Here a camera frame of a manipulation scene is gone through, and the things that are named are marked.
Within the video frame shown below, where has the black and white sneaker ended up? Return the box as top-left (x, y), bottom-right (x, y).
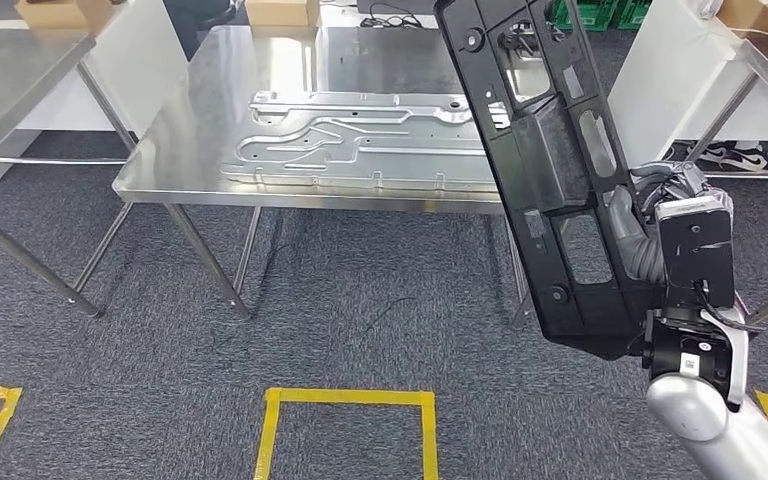
top-left (721, 146), bottom-right (768, 174)
top-left (685, 140), bottom-right (730, 165)

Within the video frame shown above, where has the black cable bundle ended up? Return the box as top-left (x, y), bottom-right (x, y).
top-left (359, 3), bottom-right (425, 30)

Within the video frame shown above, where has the white desk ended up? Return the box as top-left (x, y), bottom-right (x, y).
top-left (0, 0), bottom-right (190, 188)
top-left (607, 0), bottom-right (766, 170)
top-left (317, 0), bottom-right (440, 31)

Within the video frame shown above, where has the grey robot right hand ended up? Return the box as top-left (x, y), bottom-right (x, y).
top-left (607, 160), bottom-right (733, 252)

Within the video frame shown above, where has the cardboard box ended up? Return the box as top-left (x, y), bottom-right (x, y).
top-left (244, 0), bottom-right (321, 29)
top-left (14, 0), bottom-right (117, 34)
top-left (715, 0), bottom-right (768, 38)

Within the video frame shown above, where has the green plastic crate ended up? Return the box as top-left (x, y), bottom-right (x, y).
top-left (549, 0), bottom-right (618, 32)
top-left (612, 0), bottom-right (655, 31)

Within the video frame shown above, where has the stainless steel workbench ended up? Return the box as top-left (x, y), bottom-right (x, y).
top-left (72, 25), bottom-right (531, 326)

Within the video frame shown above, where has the person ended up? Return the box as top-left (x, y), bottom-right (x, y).
top-left (161, 0), bottom-right (246, 61)

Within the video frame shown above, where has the black plastic mounting plate part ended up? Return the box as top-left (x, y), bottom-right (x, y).
top-left (433, 0), bottom-right (664, 362)

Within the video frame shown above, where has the stamped sheet metal panel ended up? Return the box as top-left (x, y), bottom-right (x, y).
top-left (219, 90), bottom-right (501, 195)

